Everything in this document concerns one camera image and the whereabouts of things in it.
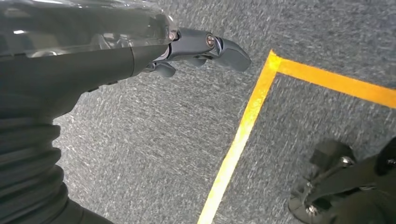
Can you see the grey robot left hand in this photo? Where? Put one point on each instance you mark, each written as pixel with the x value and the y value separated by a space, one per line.
pixel 77 65

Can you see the yellow floor tape square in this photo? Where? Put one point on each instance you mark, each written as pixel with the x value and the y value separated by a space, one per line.
pixel 244 130

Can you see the black robot foot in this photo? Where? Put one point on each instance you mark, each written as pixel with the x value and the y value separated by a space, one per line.
pixel 346 185

